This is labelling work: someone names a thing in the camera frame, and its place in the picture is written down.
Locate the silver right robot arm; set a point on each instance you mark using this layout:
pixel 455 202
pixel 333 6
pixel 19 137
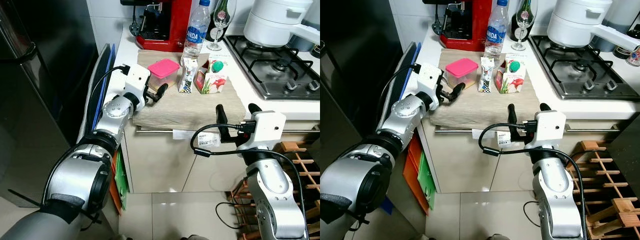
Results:
pixel 275 200
pixel 560 200

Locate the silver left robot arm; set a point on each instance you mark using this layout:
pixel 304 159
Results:
pixel 75 175
pixel 360 180

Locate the black fridge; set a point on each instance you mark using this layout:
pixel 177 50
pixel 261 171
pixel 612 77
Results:
pixel 350 60
pixel 40 75

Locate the white paper label tag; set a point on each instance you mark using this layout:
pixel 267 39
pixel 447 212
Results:
pixel 207 140
pixel 502 139

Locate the pink lidded food container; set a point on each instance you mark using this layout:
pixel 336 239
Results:
pixel 162 70
pixel 461 69

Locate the beige linen counter mat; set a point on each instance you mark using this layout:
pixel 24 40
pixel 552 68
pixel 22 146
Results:
pixel 200 107
pixel 480 110

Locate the small checkered drink carton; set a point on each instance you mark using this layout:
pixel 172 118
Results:
pixel 188 75
pixel 486 75

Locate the green capped juice carton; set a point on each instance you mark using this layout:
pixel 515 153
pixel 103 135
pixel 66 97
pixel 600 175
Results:
pixel 215 80
pixel 511 80

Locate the blue flat board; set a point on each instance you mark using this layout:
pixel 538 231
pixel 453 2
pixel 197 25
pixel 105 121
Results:
pixel 419 50
pixel 106 87

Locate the steel gas hob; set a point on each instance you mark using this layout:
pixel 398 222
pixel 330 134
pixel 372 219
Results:
pixel 280 70
pixel 580 70

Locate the white kitchen counter cabinet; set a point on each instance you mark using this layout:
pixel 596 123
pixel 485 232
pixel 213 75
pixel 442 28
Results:
pixel 465 165
pixel 165 165

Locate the red coffee machine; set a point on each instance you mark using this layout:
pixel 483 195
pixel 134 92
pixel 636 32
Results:
pixel 470 25
pixel 170 25

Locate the clear plastic water bottle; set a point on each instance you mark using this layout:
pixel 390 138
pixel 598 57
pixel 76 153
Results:
pixel 496 30
pixel 197 30

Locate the orange flat bin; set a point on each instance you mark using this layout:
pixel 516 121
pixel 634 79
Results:
pixel 412 165
pixel 115 195

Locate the wooden wine rack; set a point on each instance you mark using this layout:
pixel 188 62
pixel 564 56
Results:
pixel 300 170
pixel 610 200

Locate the green flat bin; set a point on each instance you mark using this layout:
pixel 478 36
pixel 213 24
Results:
pixel 427 180
pixel 121 175

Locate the clear wine glass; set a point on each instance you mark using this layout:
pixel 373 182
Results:
pixel 219 20
pixel 522 20

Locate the dark green glass bottle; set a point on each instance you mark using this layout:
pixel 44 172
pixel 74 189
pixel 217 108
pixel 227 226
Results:
pixel 534 10
pixel 233 12

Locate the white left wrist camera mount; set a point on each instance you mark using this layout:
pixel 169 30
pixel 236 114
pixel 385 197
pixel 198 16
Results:
pixel 429 80
pixel 136 80

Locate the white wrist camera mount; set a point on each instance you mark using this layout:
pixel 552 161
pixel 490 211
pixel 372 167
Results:
pixel 550 127
pixel 136 80
pixel 267 127
pixel 429 80

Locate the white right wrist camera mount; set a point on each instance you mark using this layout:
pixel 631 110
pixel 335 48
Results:
pixel 267 127
pixel 550 127

